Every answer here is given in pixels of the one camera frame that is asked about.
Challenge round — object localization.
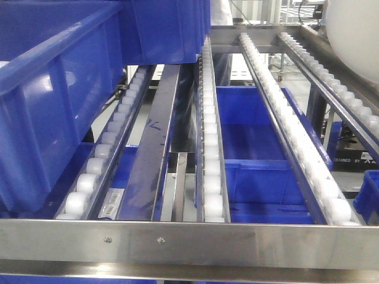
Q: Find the white plastic bin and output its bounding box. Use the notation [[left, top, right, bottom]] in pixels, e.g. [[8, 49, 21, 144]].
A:
[[326, 0, 378, 83]]

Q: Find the blue crate lower shelf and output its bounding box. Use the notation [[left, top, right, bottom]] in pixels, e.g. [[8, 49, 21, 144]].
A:
[[217, 86, 323, 225]]

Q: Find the centre white roller track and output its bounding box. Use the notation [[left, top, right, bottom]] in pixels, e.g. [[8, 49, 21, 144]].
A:
[[195, 38, 230, 223]]

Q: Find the barcode label sticker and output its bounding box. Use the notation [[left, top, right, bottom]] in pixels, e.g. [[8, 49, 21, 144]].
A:
[[98, 188, 124, 220]]

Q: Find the blue crate back centre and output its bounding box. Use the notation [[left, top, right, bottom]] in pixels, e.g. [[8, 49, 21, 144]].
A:
[[119, 0, 211, 65]]

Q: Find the left white roller track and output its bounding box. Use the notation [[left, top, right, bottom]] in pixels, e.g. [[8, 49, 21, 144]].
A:
[[54, 65, 156, 220]]

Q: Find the blue crate front left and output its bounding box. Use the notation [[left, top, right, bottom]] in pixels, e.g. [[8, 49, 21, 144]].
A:
[[1, 1, 123, 212]]

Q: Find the black printed box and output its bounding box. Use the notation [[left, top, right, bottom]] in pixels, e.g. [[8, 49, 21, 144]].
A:
[[327, 137, 378, 172]]

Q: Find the far right white roller track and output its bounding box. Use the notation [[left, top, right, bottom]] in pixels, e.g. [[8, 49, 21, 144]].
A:
[[278, 33, 378, 160]]

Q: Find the blue crate right edge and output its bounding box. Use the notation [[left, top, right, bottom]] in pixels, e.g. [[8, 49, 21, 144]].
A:
[[353, 170, 378, 225]]

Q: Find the steel divider rail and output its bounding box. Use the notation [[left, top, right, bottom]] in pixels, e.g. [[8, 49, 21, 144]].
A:
[[116, 64, 181, 221]]

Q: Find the steel flow rack frame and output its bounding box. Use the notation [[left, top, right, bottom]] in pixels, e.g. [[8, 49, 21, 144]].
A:
[[0, 24, 379, 284]]

